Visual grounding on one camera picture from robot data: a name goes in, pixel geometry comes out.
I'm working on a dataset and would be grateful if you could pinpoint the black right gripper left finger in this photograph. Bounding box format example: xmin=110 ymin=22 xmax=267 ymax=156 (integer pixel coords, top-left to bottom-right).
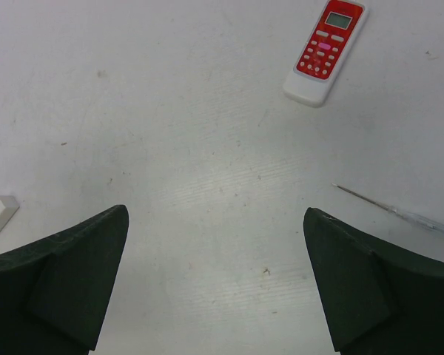
xmin=0 ymin=205 xmax=129 ymax=354

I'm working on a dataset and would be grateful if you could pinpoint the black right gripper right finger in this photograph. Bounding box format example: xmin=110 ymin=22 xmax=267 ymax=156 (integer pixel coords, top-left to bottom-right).
xmin=303 ymin=208 xmax=444 ymax=354

